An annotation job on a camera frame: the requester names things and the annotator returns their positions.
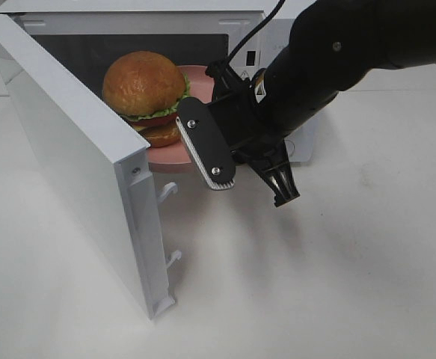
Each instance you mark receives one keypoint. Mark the round white door button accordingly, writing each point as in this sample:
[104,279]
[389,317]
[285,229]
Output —
[290,147]

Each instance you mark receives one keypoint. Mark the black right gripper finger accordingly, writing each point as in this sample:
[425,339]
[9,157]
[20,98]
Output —
[228,83]
[275,170]

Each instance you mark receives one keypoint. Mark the pink round plate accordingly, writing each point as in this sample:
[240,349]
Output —
[174,159]

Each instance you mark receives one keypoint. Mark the burger with lettuce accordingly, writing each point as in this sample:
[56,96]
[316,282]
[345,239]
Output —
[145,88]

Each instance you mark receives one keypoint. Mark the white microwave door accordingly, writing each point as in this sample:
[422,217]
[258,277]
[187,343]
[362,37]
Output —
[95,162]

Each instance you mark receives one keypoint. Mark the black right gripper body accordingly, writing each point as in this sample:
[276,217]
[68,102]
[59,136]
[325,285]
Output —
[249,136]

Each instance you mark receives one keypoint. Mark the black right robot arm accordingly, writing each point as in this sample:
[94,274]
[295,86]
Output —
[332,46]

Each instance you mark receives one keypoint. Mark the white warning label sticker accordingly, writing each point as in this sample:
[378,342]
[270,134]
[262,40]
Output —
[246,72]

